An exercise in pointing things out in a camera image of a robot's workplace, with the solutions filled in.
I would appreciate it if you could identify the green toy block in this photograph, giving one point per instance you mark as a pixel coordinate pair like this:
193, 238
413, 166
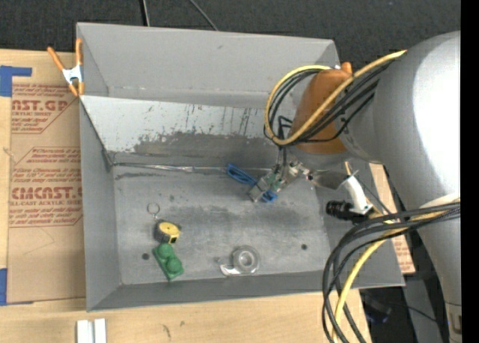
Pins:
168, 261

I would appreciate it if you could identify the blue plastic clip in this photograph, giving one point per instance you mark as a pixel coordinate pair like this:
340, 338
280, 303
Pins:
239, 175

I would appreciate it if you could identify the yellow tape measure with keyring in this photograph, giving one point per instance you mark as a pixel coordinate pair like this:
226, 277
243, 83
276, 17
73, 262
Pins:
167, 231

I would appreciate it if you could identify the black cylinder on white bracket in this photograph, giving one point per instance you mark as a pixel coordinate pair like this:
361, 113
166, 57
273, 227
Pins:
357, 199

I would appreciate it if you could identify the grey metal bin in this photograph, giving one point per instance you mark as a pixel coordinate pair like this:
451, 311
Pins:
224, 218

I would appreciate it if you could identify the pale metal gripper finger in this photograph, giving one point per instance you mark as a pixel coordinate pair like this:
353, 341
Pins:
263, 183
255, 193

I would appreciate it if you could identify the brown cardboard board red print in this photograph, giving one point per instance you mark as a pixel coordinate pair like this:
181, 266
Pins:
45, 251

